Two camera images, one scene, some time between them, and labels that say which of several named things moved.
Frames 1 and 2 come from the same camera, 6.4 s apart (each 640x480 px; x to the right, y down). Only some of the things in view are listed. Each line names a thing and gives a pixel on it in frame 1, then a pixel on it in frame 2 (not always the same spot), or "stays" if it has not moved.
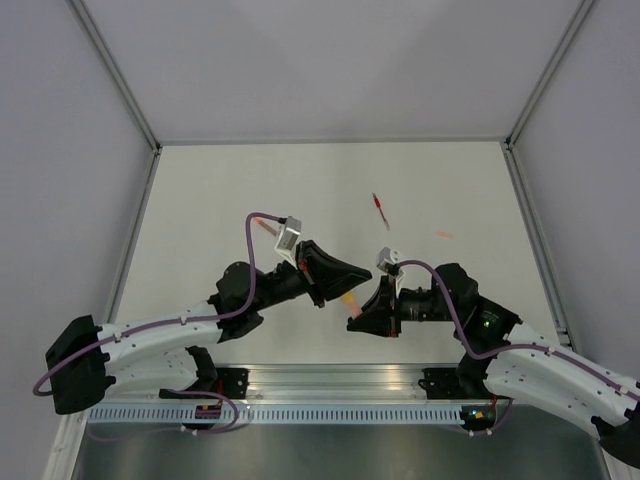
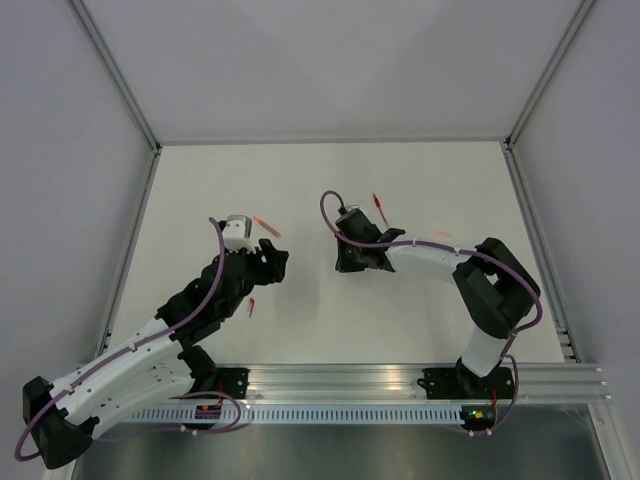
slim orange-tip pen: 265,225 stays
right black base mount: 445,384 stays
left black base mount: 232,382 stays
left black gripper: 324,276 → 274,269
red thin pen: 378,204 stays
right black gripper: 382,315 → 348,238
